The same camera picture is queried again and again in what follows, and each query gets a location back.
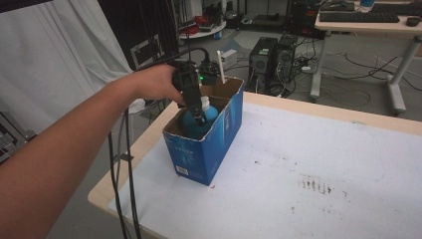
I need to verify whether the black framed panel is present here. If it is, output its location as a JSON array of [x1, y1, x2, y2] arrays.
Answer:
[[128, 34, 164, 70]]

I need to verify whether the black computer tower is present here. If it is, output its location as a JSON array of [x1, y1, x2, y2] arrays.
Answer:
[[274, 34, 300, 85], [248, 36, 279, 95]]

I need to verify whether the grey metal equipment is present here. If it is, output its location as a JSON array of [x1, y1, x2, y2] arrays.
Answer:
[[0, 112, 37, 164]]

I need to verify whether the black keyboard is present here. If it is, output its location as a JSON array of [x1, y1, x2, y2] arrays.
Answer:
[[318, 11, 401, 24]]

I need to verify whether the black computer mouse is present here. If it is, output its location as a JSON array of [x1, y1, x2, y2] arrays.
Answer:
[[405, 16, 422, 28]]

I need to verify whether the black floor cable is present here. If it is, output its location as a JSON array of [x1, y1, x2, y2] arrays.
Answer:
[[298, 53, 422, 104]]

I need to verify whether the white curtain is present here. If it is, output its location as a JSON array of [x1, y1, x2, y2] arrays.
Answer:
[[0, 0, 147, 135]]

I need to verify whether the white table mat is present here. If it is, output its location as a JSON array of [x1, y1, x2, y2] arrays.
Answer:
[[107, 101, 422, 239]]

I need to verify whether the blue cardboard box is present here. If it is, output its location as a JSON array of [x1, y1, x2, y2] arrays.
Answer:
[[161, 77, 246, 187]]

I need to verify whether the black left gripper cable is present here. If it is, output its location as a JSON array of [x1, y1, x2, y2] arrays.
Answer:
[[107, 47, 212, 239]]

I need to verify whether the black curtain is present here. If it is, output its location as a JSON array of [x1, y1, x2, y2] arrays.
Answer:
[[97, 0, 181, 72]]

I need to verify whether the round white table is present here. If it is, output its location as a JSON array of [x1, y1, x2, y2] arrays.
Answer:
[[178, 19, 228, 41]]

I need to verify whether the person's left hand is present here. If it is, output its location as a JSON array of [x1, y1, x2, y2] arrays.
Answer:
[[131, 64, 187, 108]]

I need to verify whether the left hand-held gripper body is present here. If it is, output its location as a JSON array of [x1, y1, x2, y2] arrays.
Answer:
[[172, 49, 227, 116]]

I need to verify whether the blue bottle with white cap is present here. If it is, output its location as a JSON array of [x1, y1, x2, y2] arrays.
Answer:
[[180, 96, 220, 139]]

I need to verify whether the small white box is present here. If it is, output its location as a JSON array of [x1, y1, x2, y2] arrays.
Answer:
[[219, 48, 239, 70]]

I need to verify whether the desk with white legs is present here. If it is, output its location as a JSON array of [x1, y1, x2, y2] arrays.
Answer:
[[309, 1, 422, 117]]

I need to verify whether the red cable coil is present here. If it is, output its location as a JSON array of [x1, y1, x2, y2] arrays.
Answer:
[[180, 15, 212, 36]]

